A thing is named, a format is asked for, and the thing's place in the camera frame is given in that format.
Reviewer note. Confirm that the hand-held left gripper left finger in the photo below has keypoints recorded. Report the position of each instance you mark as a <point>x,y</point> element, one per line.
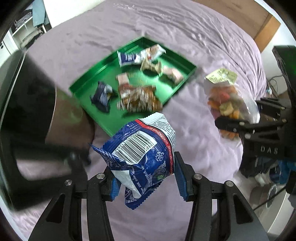
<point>115,188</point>

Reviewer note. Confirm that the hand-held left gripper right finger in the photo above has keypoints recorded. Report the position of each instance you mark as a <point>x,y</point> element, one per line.
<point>181,180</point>

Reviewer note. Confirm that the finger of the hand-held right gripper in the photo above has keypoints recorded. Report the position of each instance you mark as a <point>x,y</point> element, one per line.
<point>231,124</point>
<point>270,106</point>

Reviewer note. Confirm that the clear bag of colourful snacks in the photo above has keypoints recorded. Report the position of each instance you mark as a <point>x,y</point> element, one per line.
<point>227,102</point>

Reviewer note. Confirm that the blue white snack bag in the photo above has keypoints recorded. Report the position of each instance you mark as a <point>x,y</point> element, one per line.
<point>141,148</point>

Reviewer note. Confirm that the dark blue snack packet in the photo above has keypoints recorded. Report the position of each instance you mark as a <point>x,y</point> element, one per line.
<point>103,96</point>

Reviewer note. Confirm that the green tray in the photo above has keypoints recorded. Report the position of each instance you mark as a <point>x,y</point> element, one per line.
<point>138,76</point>

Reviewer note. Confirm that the long blue white snack packet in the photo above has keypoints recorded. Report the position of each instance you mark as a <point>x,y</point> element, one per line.
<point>131,58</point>

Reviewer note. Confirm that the person's right hand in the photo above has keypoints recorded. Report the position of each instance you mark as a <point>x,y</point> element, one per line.
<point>284,172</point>

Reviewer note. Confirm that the grey round object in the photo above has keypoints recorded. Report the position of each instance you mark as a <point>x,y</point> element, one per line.
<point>263,195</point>

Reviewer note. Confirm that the pink white snack packet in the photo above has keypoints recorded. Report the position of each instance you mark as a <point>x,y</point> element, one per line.
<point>172,73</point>

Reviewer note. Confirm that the person's bare leg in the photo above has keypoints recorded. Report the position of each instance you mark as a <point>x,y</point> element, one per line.
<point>69,118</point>

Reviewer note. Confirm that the brown striped snack packet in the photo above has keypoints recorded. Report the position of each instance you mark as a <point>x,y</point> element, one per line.
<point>136,98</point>

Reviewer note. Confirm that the wooden headboard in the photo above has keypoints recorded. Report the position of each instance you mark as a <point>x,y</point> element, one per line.
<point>242,16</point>

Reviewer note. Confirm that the beige snack packet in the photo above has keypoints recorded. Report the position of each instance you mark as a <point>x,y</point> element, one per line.
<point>150,66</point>

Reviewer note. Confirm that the small red white snack packet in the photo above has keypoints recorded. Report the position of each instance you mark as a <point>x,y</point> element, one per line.
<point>122,78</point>

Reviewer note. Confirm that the black shorts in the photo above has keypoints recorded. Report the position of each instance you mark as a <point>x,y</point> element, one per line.
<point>25,115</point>

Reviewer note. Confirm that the purple bed sheet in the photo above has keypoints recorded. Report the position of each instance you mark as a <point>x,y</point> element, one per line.
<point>161,27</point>

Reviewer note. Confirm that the white shelf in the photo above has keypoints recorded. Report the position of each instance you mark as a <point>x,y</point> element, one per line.
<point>25,25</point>

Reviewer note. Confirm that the hanging blue cloth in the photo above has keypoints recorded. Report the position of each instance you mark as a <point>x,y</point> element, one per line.
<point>38,11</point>

